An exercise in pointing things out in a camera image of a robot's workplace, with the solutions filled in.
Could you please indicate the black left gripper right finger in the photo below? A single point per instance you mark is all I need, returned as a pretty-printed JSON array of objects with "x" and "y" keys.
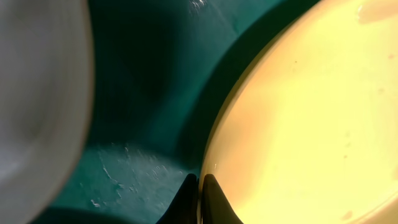
[{"x": 215, "y": 208}]

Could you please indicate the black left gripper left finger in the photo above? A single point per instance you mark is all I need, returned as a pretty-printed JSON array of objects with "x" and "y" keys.
[{"x": 183, "y": 208}]

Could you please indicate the yellow plate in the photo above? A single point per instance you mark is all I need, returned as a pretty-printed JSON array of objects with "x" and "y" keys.
[{"x": 310, "y": 133}]

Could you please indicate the light blue plate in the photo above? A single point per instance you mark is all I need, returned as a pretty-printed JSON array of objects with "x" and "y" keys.
[{"x": 47, "y": 88}]

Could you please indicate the blue plastic tray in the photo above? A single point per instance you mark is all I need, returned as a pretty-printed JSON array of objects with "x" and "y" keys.
[{"x": 162, "y": 72}]

